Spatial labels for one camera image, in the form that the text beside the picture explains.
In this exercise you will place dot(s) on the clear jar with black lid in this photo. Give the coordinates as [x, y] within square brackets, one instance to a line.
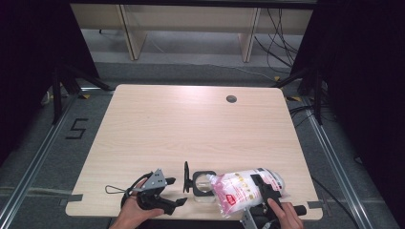
[200, 191]

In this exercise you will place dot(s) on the person's left hand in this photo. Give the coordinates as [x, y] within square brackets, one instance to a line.
[130, 214]

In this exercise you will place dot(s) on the aluminium floor rail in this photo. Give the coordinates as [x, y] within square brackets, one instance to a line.
[332, 159]
[35, 165]

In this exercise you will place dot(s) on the red and white sugar bag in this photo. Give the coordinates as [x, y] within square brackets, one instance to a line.
[238, 191]

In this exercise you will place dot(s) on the black metal stand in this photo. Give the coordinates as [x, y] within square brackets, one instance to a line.
[57, 95]
[317, 101]

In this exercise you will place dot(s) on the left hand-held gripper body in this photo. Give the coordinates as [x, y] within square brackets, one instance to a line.
[156, 182]

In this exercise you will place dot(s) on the round table grommet hole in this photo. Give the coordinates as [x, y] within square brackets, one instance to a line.
[231, 99]

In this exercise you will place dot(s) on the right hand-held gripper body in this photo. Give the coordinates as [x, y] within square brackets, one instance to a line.
[256, 218]

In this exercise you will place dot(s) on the person's right hand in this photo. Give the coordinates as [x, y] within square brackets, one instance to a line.
[286, 218]

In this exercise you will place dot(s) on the beige wooden furniture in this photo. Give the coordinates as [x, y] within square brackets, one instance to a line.
[191, 17]

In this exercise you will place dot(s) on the black curtain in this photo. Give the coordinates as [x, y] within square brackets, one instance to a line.
[28, 63]
[366, 79]

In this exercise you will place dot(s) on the grey tape strip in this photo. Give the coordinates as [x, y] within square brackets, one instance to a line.
[315, 204]
[71, 198]

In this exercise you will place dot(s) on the yellow and black tape piece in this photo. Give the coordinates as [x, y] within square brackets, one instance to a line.
[277, 78]
[84, 96]
[294, 99]

